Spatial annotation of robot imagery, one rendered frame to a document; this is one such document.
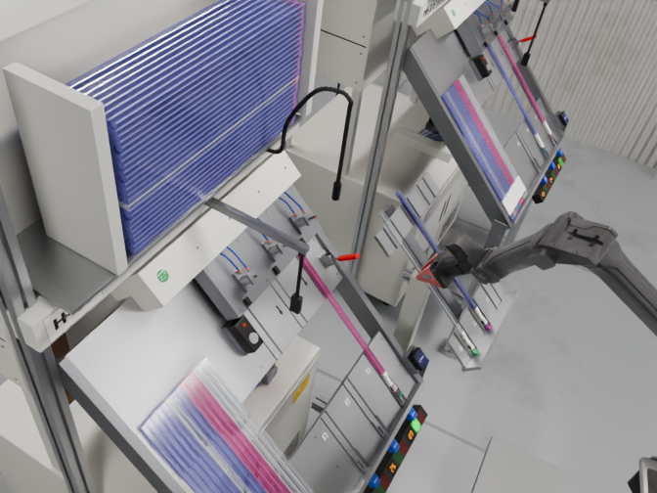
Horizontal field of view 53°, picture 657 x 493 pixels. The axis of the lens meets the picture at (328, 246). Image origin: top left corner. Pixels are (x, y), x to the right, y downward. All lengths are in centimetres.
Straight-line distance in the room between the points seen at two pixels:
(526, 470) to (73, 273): 131
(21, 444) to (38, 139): 102
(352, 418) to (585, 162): 285
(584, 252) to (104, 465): 124
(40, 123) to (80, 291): 27
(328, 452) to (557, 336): 172
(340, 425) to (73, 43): 102
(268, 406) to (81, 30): 112
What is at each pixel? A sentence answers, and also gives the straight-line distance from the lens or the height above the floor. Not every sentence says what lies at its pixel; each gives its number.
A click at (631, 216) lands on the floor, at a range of 394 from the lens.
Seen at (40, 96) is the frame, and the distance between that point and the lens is 99.
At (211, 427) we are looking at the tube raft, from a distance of 140.
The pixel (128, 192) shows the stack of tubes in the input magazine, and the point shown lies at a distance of 106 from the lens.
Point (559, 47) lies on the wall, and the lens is 412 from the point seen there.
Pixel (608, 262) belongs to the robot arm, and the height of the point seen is 144.
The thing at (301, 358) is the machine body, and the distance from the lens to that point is 196.
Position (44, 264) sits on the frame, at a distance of 117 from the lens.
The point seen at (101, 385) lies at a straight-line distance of 130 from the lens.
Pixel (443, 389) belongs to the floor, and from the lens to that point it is 275.
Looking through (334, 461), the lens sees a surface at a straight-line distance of 162.
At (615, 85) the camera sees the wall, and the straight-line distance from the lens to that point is 417.
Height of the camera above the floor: 222
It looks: 45 degrees down
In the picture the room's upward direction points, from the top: 9 degrees clockwise
